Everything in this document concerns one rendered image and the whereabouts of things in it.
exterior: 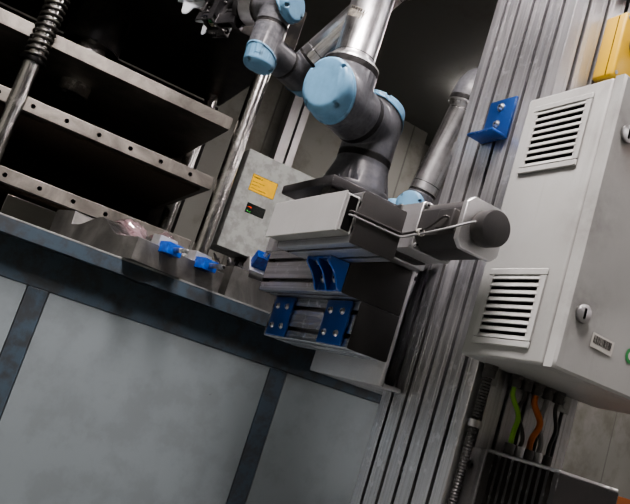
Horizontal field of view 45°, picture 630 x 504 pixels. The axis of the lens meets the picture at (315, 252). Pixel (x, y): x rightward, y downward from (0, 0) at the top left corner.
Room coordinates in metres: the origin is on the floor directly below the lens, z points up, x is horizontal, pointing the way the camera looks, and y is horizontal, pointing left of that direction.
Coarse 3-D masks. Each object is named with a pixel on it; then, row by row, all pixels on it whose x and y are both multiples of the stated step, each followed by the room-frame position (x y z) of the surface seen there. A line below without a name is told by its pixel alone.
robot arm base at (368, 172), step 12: (348, 156) 1.51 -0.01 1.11; (360, 156) 1.50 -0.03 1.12; (372, 156) 1.50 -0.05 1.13; (336, 168) 1.51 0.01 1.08; (348, 168) 1.50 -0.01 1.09; (360, 168) 1.49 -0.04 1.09; (372, 168) 1.50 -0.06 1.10; (384, 168) 1.52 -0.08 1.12; (348, 180) 1.49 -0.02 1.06; (360, 180) 1.48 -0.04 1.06; (372, 180) 1.49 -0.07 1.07; (384, 180) 1.52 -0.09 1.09; (372, 192) 1.49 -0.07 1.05; (384, 192) 1.55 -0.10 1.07
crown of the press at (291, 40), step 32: (0, 0) 3.03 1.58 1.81; (32, 0) 2.92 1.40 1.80; (96, 0) 2.70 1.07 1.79; (128, 0) 2.64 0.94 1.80; (160, 0) 2.56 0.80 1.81; (64, 32) 2.75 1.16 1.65; (96, 32) 2.71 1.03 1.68; (128, 32) 2.83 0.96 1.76; (160, 32) 2.83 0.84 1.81; (192, 32) 2.74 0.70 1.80; (288, 32) 2.67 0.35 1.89; (160, 64) 3.16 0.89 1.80; (192, 64) 3.05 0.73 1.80; (224, 64) 2.94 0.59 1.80; (224, 96) 3.30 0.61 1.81
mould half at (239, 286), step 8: (224, 272) 2.02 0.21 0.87; (232, 272) 1.97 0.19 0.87; (240, 272) 1.97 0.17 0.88; (248, 272) 1.98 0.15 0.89; (224, 280) 2.00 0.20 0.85; (232, 280) 1.97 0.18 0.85; (240, 280) 1.98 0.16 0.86; (248, 280) 1.99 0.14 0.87; (256, 280) 1.99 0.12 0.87; (224, 288) 1.98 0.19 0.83; (232, 288) 1.97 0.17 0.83; (240, 288) 1.98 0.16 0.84; (248, 288) 1.99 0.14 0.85; (256, 288) 2.00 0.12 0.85; (232, 296) 1.97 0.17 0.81; (240, 296) 1.98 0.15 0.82; (248, 296) 1.99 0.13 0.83; (256, 296) 2.00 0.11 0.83; (264, 296) 2.01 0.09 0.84; (272, 296) 2.02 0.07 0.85; (256, 304) 2.00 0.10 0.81; (264, 304) 2.01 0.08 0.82; (272, 304) 2.02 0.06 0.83
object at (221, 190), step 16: (256, 80) 2.69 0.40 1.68; (208, 96) 3.31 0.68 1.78; (256, 96) 2.69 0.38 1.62; (256, 112) 2.70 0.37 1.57; (240, 128) 2.69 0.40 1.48; (240, 144) 2.69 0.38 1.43; (192, 160) 3.32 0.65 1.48; (224, 160) 2.70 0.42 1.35; (240, 160) 2.71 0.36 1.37; (224, 176) 2.69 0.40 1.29; (224, 192) 2.69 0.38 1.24; (176, 208) 3.32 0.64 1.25; (208, 208) 2.69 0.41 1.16; (160, 224) 3.31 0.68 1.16; (208, 224) 2.69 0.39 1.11; (208, 240) 2.69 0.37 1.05
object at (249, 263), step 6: (258, 252) 1.98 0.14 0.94; (264, 252) 1.99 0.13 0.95; (252, 258) 2.00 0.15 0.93; (258, 258) 1.97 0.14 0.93; (264, 258) 1.98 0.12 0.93; (246, 264) 2.02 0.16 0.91; (252, 264) 1.99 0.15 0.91; (258, 264) 1.99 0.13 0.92; (264, 264) 1.99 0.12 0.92; (252, 270) 1.99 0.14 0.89; (258, 270) 2.00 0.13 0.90; (264, 270) 2.01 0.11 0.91; (252, 276) 2.01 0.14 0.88; (258, 276) 2.01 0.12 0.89
